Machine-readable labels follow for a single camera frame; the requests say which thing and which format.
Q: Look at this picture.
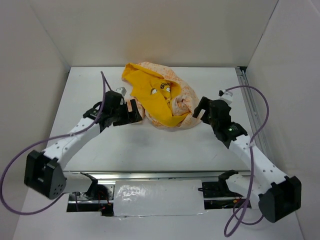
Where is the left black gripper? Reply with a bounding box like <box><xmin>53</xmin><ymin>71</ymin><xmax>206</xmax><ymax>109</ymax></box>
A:
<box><xmin>111</xmin><ymin>99</ymin><xmax>143</xmax><ymax>127</ymax></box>

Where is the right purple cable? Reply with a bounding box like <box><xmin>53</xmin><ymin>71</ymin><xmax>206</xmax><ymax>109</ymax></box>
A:
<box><xmin>223</xmin><ymin>85</ymin><xmax>271</xmax><ymax>238</ymax></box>

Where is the aluminium frame rail right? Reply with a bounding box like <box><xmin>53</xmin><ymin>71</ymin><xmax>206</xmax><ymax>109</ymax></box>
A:
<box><xmin>235</xmin><ymin>66</ymin><xmax>274</xmax><ymax>162</ymax></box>

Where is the white cover sheet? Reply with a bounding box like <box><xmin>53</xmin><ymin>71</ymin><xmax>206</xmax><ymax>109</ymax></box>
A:
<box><xmin>113</xmin><ymin>179</ymin><xmax>206</xmax><ymax>217</ymax></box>

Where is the yellow and patterned jacket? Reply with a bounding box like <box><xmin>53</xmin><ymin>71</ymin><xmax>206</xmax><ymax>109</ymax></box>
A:
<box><xmin>121</xmin><ymin>62</ymin><xmax>200</xmax><ymax>129</ymax></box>

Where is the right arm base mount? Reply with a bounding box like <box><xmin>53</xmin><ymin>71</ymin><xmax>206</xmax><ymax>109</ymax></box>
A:
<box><xmin>198</xmin><ymin>181</ymin><xmax>246</xmax><ymax>210</ymax></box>

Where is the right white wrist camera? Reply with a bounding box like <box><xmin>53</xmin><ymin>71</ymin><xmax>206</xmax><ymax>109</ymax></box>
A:
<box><xmin>218</xmin><ymin>90</ymin><xmax>233</xmax><ymax>105</ymax></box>

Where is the aluminium frame rail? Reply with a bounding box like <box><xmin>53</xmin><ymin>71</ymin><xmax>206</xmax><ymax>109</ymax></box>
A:
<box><xmin>63</xmin><ymin>170</ymin><xmax>251</xmax><ymax>181</ymax></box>
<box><xmin>235</xmin><ymin>66</ymin><xmax>274</xmax><ymax>162</ymax></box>

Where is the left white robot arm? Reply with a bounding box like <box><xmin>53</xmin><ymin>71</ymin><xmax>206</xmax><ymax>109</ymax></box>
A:
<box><xmin>24</xmin><ymin>87</ymin><xmax>142</xmax><ymax>200</ymax></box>

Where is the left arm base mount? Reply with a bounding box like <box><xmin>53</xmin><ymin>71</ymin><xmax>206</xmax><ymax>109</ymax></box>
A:
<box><xmin>66</xmin><ymin>180</ymin><xmax>116</xmax><ymax>217</ymax></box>

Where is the aluminium frame rail front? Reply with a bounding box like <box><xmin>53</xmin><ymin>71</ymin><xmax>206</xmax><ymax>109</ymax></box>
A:
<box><xmin>63</xmin><ymin>170</ymin><xmax>251</xmax><ymax>181</ymax></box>

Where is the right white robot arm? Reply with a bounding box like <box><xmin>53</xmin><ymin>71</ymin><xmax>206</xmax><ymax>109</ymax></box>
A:
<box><xmin>193</xmin><ymin>96</ymin><xmax>302</xmax><ymax>223</ymax></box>

